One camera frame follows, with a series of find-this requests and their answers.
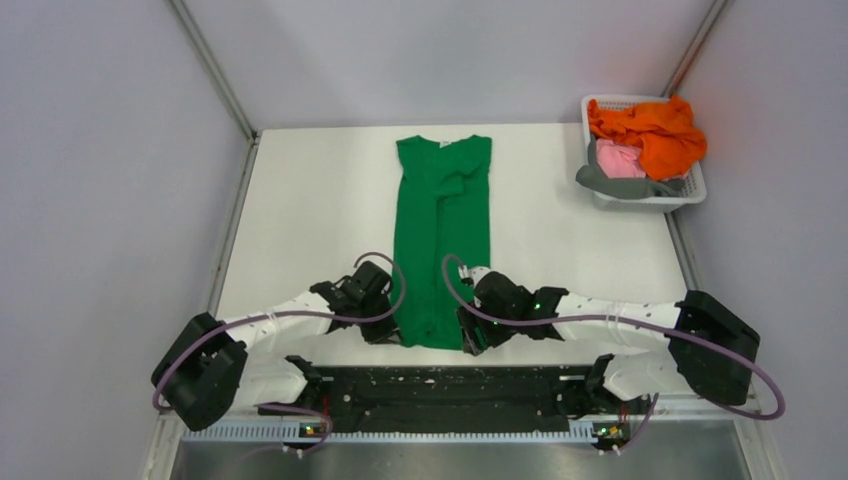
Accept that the green t shirt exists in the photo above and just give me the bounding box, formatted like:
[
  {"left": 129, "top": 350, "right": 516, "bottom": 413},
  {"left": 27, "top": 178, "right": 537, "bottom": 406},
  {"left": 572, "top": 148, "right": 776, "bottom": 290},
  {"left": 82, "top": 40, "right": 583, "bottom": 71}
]
[{"left": 391, "top": 135, "right": 493, "bottom": 350}]

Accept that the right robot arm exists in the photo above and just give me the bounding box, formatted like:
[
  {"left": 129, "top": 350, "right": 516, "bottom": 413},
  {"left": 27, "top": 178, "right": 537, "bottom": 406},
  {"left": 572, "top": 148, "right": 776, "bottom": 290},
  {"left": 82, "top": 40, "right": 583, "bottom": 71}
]
[{"left": 457, "top": 266, "right": 760, "bottom": 412}]

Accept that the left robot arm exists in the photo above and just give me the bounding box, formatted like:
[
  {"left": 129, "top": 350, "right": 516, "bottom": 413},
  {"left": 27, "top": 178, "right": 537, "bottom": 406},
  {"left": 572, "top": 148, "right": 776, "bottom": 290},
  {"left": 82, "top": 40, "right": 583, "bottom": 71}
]
[{"left": 151, "top": 253, "right": 407, "bottom": 431}]

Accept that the grey t shirt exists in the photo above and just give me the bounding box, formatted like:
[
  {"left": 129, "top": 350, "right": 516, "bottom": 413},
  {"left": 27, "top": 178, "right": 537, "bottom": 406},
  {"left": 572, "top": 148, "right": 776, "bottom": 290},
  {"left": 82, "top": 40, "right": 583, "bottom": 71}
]
[{"left": 575, "top": 138, "right": 684, "bottom": 200}]

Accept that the pink t shirt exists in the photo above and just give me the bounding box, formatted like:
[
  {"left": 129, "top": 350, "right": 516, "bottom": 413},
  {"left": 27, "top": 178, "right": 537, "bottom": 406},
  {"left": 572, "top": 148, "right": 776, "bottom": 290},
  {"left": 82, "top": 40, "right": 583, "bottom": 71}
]
[{"left": 595, "top": 139, "right": 647, "bottom": 179}]

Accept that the white plastic basket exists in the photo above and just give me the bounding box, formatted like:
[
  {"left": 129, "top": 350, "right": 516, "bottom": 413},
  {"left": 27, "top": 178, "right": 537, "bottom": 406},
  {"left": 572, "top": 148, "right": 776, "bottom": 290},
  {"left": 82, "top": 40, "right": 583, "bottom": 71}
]
[{"left": 575, "top": 94, "right": 707, "bottom": 214}]

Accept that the orange t shirt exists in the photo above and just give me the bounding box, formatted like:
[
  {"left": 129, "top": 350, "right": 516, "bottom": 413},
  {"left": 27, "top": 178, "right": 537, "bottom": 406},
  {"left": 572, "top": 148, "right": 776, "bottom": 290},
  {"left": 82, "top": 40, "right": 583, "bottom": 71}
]
[{"left": 585, "top": 95, "right": 708, "bottom": 181}]

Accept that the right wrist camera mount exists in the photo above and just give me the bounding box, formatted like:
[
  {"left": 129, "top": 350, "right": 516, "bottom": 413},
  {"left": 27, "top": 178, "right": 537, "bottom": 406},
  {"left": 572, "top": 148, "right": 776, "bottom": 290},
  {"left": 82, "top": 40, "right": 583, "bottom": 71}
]
[{"left": 458, "top": 265, "right": 492, "bottom": 287}]

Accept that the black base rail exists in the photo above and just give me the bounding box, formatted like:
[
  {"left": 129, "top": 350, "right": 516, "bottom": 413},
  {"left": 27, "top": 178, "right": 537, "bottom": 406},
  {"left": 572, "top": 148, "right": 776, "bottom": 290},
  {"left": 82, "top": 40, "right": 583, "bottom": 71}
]
[{"left": 294, "top": 361, "right": 650, "bottom": 435}]

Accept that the left aluminium frame post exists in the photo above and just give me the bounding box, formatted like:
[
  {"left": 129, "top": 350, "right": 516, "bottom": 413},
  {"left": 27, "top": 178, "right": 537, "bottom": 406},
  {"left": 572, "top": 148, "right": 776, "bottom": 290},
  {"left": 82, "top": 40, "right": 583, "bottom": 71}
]
[{"left": 166, "top": 0, "right": 258, "bottom": 144}]

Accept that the aluminium frame post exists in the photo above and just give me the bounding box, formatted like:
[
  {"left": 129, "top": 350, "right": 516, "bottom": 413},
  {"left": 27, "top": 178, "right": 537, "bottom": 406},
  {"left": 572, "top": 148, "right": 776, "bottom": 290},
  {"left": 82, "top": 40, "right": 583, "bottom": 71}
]
[
  {"left": 166, "top": 0, "right": 258, "bottom": 144},
  {"left": 661, "top": 0, "right": 735, "bottom": 97}
]

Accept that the right aluminium frame post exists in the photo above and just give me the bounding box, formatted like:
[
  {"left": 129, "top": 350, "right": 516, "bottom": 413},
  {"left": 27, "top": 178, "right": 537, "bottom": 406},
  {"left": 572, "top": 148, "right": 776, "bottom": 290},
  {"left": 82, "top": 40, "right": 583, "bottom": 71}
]
[{"left": 661, "top": 0, "right": 735, "bottom": 97}]

